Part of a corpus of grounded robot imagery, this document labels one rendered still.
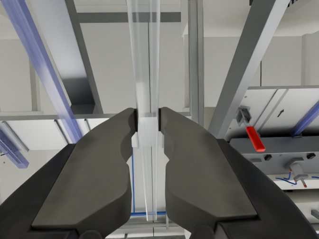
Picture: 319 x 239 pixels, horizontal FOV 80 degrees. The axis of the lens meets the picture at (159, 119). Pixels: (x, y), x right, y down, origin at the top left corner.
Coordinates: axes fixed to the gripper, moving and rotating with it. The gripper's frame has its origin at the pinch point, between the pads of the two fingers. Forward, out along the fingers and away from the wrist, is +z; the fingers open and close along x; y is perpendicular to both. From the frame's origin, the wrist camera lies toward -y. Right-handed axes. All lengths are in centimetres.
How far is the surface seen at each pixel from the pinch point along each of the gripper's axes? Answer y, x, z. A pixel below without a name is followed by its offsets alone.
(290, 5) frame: -6, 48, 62
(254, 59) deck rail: 1.6, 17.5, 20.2
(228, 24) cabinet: 2, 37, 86
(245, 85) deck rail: 6.8, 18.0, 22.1
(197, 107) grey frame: 22, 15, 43
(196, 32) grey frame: 1, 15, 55
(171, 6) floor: -5, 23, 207
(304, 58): 18, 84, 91
